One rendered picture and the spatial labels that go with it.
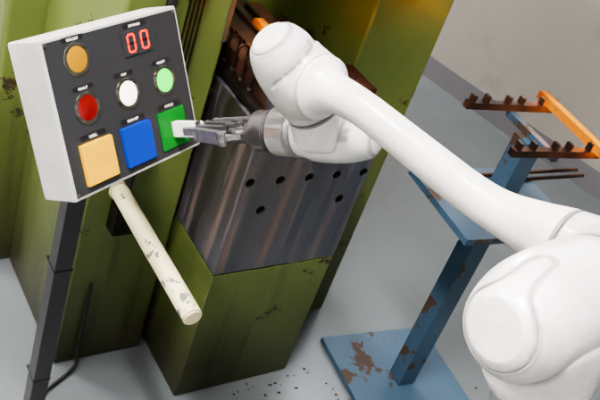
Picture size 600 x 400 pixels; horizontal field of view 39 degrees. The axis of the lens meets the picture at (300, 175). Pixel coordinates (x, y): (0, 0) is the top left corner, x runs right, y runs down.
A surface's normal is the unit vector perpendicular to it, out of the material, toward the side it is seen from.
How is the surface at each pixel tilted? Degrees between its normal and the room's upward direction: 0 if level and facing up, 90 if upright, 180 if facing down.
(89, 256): 90
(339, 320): 0
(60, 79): 60
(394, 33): 90
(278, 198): 90
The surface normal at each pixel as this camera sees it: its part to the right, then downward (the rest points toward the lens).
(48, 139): -0.54, 0.32
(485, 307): -0.72, 0.11
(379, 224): 0.29, -0.79
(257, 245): 0.49, 0.61
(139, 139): 0.83, 0.05
